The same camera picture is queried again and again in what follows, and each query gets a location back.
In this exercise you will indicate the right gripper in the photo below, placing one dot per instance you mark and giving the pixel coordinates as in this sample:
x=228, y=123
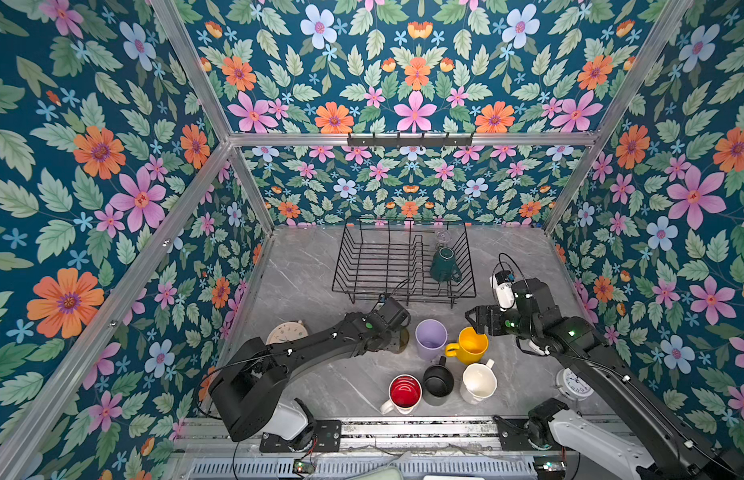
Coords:
x=492, y=312

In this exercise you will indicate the yellow mug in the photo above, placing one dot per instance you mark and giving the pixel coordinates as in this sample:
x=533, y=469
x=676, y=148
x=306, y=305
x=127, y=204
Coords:
x=469, y=348

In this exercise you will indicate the lilac plastic cup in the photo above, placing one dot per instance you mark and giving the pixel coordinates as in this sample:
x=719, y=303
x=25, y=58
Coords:
x=431, y=337

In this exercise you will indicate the dark green mug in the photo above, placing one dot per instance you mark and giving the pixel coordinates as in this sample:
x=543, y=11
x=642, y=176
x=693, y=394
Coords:
x=444, y=267

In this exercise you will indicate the olive glass cup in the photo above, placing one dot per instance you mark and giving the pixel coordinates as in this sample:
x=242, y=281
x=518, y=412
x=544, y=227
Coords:
x=402, y=342

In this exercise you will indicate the black wire dish rack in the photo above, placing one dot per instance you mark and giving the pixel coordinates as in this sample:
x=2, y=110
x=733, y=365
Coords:
x=379, y=257

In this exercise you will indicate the clear plastic cup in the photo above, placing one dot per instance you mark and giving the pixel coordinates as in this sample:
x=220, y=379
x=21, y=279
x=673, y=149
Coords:
x=443, y=239

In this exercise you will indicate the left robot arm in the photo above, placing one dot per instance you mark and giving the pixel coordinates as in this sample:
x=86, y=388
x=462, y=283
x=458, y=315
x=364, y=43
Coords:
x=247, y=391

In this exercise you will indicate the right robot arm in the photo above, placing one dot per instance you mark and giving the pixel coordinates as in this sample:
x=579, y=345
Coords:
x=667, y=448

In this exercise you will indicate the white cream mug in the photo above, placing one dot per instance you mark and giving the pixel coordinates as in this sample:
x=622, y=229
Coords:
x=479, y=382

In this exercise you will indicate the black mug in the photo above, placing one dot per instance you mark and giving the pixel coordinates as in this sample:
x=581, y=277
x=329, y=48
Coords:
x=438, y=380

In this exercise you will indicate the red and white mug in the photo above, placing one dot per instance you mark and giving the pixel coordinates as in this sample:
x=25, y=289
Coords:
x=404, y=395

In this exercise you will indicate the white alarm clock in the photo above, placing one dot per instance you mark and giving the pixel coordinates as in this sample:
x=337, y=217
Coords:
x=572, y=386

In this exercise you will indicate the pink alarm clock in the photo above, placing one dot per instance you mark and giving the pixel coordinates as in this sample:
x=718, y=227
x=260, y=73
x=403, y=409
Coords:
x=287, y=332

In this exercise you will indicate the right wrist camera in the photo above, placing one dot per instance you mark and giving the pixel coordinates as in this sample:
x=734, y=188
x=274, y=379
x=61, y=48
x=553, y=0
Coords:
x=502, y=286

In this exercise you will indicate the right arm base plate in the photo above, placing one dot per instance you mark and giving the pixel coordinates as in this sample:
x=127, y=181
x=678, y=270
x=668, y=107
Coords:
x=524, y=434

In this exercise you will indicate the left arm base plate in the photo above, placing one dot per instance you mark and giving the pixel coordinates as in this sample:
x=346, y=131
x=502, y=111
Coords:
x=319, y=436

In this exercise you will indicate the black hook rail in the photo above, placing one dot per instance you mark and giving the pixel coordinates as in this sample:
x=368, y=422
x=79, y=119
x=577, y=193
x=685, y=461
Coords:
x=397, y=140

